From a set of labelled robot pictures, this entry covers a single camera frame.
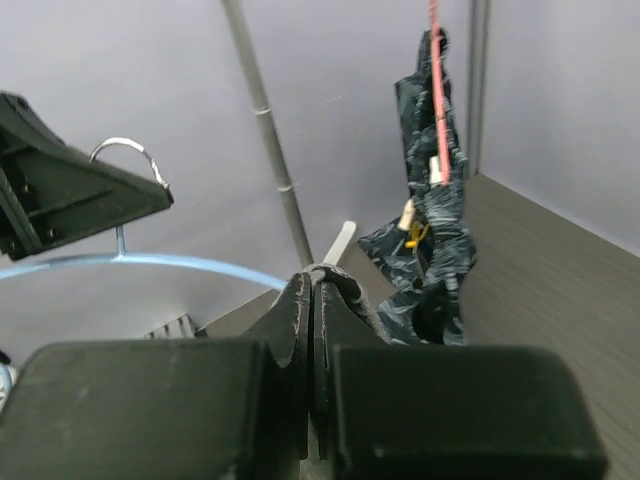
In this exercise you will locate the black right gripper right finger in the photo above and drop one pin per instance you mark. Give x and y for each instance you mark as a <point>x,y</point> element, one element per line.
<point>384,411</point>

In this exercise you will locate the dark patterned shark shorts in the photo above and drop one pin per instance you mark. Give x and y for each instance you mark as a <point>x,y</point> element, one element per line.
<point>427,254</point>

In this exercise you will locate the silver clothes rack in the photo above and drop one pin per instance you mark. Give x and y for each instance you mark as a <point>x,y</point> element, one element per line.
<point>289,219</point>

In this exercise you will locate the pink hanger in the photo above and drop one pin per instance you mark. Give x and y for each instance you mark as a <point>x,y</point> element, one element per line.
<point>438,94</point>

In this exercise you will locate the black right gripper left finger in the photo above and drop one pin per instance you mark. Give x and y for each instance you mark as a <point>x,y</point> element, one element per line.
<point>221,408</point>

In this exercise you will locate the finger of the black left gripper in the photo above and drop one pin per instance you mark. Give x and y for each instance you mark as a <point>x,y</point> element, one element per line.
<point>53,194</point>

